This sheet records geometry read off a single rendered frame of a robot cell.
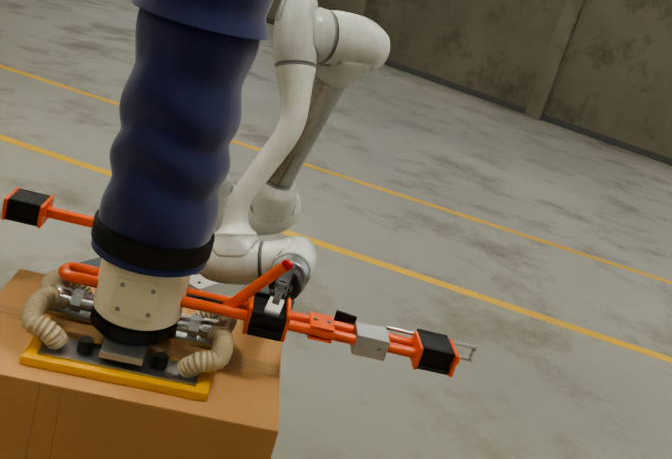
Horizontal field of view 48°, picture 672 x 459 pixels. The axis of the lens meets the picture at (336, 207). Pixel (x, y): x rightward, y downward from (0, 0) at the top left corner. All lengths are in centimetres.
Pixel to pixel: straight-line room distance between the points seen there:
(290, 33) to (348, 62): 18
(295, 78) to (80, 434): 91
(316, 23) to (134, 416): 98
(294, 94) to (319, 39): 15
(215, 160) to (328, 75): 66
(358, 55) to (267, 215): 57
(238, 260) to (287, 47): 51
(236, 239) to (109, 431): 56
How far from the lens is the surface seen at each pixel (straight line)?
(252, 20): 130
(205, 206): 139
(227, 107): 133
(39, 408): 148
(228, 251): 179
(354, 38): 190
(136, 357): 146
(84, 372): 146
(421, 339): 157
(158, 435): 146
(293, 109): 181
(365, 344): 153
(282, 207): 220
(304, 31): 183
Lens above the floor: 176
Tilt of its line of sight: 17 degrees down
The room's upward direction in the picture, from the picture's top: 16 degrees clockwise
